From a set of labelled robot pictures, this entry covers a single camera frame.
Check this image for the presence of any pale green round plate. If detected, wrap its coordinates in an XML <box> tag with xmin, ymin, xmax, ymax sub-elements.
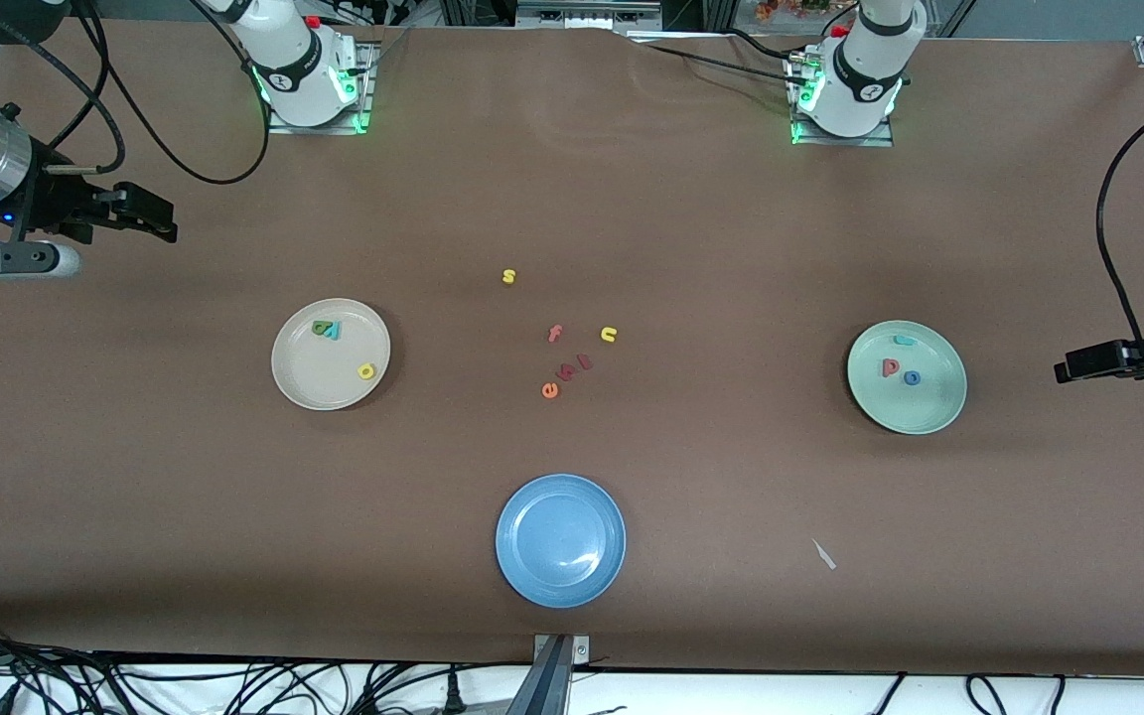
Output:
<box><xmin>846</xmin><ymin>320</ymin><xmax>968</xmax><ymax>436</ymax></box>

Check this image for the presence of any beige round plate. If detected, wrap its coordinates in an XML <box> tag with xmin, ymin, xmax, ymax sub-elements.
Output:
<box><xmin>270</xmin><ymin>298</ymin><xmax>392</xmax><ymax>412</ymax></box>

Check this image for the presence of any brown table cover sheet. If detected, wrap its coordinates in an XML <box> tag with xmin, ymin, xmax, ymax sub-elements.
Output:
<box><xmin>0</xmin><ymin>18</ymin><xmax>1144</xmax><ymax>678</ymax></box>

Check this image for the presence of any orange leafy object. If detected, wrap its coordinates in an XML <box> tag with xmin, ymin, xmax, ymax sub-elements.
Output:
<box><xmin>756</xmin><ymin>0</ymin><xmax>831</xmax><ymax>23</ymax></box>

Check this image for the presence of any blue round plate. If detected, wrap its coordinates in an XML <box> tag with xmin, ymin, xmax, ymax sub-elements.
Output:
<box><xmin>495</xmin><ymin>473</ymin><xmax>628</xmax><ymax>609</ymax></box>

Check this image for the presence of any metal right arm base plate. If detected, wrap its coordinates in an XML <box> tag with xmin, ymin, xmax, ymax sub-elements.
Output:
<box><xmin>267</xmin><ymin>40</ymin><xmax>376</xmax><ymax>136</ymax></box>

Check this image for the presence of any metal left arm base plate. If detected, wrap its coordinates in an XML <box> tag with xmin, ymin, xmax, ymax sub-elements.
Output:
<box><xmin>788</xmin><ymin>55</ymin><xmax>897</xmax><ymax>149</ymax></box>

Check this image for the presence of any aluminium frame bar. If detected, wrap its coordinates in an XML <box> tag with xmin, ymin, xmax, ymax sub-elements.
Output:
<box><xmin>517</xmin><ymin>0</ymin><xmax>662</xmax><ymax>31</ymax></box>

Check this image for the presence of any black cable across table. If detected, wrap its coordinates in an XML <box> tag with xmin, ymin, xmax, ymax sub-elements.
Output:
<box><xmin>627</xmin><ymin>28</ymin><xmax>811</xmax><ymax>90</ymax></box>

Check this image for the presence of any metal table edge bracket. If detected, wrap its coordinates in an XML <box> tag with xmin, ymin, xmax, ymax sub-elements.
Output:
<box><xmin>507</xmin><ymin>634</ymin><xmax>591</xmax><ymax>715</ymax></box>

